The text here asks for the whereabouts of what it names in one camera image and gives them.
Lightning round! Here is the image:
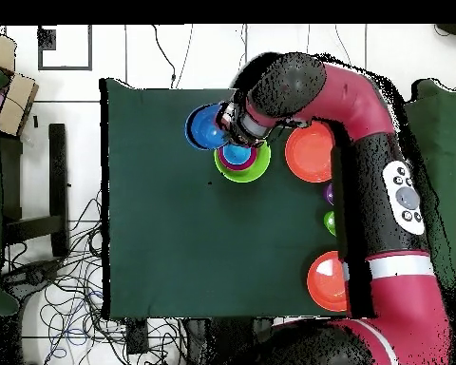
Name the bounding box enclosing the small dark blue bowl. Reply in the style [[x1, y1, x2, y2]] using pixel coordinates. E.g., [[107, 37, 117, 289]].
[[184, 103, 231, 152]]

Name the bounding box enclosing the small pink bowl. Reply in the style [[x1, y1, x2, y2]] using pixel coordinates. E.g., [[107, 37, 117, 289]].
[[217, 144, 258, 172]]

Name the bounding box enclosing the large green bowl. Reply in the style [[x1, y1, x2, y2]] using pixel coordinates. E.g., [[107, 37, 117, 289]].
[[214, 141, 272, 183]]

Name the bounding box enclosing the large orange bowl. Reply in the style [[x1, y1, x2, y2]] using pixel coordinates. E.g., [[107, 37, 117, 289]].
[[284, 121, 336, 184], [306, 250, 349, 313]]

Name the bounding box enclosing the dark green table cloth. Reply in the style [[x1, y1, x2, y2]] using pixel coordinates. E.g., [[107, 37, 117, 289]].
[[99, 77, 371, 319]]

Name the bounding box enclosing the green cup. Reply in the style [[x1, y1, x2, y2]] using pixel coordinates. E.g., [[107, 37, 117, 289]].
[[323, 210, 337, 237]]

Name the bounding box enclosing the black power strip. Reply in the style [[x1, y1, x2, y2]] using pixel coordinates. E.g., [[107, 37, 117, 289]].
[[125, 317, 150, 355]]

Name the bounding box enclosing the grey stand foot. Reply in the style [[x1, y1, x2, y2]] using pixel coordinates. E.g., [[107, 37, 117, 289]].
[[0, 258, 66, 301]]

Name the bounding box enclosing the black floor cable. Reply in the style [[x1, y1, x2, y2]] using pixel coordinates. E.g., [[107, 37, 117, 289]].
[[150, 24, 177, 89]]

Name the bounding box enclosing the black chair frame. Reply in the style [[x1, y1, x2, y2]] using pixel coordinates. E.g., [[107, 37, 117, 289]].
[[1, 123, 70, 259]]

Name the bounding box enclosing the black square floor frame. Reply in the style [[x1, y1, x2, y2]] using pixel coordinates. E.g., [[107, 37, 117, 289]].
[[37, 24, 93, 72]]

